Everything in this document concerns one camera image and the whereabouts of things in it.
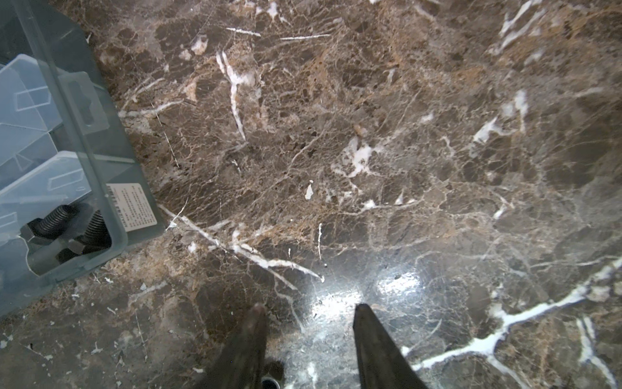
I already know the white label sticker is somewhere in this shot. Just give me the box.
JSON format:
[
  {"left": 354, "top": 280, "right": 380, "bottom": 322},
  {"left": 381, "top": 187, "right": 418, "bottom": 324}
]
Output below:
[{"left": 107, "top": 183, "right": 157, "bottom": 232}]

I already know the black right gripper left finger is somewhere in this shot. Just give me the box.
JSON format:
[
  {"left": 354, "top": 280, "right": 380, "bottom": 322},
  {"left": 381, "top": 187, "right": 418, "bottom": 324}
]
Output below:
[{"left": 196, "top": 303, "right": 267, "bottom": 388}]

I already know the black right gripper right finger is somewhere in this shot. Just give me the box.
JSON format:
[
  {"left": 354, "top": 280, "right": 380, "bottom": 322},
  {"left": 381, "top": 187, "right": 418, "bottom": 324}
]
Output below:
[{"left": 353, "top": 304, "right": 427, "bottom": 389}]

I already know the black hex bolt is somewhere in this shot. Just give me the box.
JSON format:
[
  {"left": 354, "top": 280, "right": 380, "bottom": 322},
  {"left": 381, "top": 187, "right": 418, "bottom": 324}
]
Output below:
[
  {"left": 28, "top": 204, "right": 79, "bottom": 239},
  {"left": 68, "top": 211, "right": 112, "bottom": 255}
]

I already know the black round nut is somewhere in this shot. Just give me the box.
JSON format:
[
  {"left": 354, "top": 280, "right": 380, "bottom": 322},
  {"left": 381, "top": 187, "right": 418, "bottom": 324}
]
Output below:
[{"left": 261, "top": 376, "right": 281, "bottom": 389}]

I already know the clear grey compartment organizer box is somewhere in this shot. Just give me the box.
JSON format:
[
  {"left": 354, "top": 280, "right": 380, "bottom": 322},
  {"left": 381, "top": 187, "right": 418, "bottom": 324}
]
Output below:
[{"left": 1, "top": 1, "right": 165, "bottom": 315}]

